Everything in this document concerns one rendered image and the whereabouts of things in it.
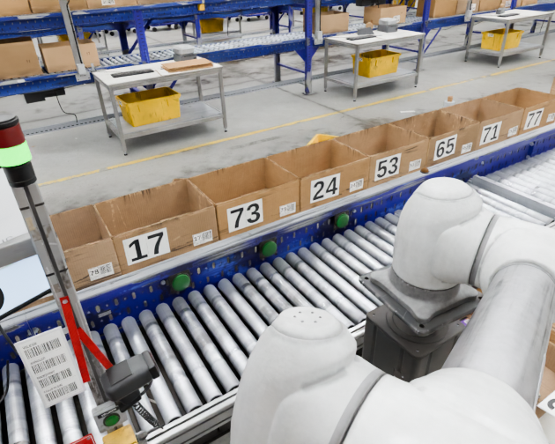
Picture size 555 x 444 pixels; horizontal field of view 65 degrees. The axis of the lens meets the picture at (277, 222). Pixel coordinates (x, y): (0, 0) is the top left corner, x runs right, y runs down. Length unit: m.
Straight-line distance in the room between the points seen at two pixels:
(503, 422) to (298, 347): 0.18
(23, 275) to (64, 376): 0.23
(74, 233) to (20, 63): 3.98
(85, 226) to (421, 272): 1.35
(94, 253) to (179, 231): 0.30
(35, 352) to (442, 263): 0.84
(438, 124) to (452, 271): 1.95
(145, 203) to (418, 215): 1.27
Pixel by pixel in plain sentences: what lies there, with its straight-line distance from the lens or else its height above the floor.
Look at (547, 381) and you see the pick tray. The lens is 1.60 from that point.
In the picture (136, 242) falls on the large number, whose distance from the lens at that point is 1.65.
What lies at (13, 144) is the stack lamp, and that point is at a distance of 0.82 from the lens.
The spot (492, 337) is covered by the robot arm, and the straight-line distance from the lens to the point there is 0.59.
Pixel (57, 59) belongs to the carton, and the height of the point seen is 0.93.
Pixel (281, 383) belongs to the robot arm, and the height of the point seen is 1.54.
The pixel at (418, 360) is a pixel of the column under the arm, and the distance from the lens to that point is 1.10.
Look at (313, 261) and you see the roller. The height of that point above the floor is 0.75.
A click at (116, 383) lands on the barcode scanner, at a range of 1.08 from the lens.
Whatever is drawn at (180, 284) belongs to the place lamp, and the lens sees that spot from 1.72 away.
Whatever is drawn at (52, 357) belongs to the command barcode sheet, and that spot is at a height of 1.18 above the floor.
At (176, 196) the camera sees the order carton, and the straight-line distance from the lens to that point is 1.96.
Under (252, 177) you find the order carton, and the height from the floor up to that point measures 0.96.
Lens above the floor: 1.87
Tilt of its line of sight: 32 degrees down
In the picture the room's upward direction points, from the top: 2 degrees counter-clockwise
